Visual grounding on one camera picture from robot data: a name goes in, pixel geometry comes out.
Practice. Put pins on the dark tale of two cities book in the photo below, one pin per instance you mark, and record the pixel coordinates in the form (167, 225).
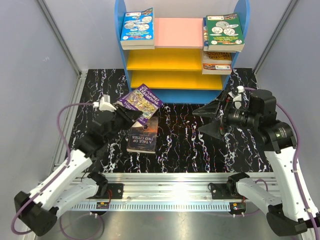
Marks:
(143, 139)

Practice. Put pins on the light blue 26-storey book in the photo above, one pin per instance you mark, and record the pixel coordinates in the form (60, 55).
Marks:
(138, 28)

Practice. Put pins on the aluminium mounting rail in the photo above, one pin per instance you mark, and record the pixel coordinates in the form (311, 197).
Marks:
(167, 187)

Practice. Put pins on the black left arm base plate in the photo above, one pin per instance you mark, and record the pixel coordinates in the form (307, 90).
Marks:
(113, 190)

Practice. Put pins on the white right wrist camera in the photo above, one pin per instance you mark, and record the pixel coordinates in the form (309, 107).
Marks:
(236, 95)

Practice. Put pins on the purple treehouse book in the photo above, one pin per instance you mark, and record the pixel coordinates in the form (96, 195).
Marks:
(141, 99)

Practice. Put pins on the blue 91-storey treehouse book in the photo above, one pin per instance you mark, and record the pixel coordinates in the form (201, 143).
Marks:
(205, 35)

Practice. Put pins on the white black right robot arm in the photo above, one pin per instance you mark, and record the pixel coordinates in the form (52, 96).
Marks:
(293, 212)

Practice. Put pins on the lime green treehouse book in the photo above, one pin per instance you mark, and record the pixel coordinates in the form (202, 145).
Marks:
(138, 47)

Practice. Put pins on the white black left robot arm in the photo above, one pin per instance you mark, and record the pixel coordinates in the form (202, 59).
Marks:
(41, 207)

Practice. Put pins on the yellow 130-storey treehouse book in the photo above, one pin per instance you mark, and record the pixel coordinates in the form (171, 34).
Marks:
(216, 63)

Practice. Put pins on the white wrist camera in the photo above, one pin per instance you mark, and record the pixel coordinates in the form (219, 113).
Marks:
(236, 95)
(104, 104)

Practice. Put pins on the small circuit board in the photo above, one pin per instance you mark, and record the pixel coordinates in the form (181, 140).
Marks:
(238, 206)
(102, 205)

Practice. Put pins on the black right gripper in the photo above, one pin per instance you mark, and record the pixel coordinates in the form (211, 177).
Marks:
(214, 129)

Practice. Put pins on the blue pink yellow bookshelf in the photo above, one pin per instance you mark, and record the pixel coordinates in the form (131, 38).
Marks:
(173, 70)

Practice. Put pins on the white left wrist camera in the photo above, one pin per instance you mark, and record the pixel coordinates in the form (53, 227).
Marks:
(104, 104)

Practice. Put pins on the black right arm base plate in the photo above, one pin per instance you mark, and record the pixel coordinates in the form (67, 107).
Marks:
(220, 191)

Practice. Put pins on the left small circuit board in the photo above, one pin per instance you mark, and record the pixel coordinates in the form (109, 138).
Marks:
(102, 205)

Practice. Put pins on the slotted grey cable duct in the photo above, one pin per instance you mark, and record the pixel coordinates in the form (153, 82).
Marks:
(142, 206)

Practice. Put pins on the right small circuit board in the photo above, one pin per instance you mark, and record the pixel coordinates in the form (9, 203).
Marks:
(238, 206)

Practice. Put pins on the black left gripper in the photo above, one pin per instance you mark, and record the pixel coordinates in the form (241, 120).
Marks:
(129, 115)

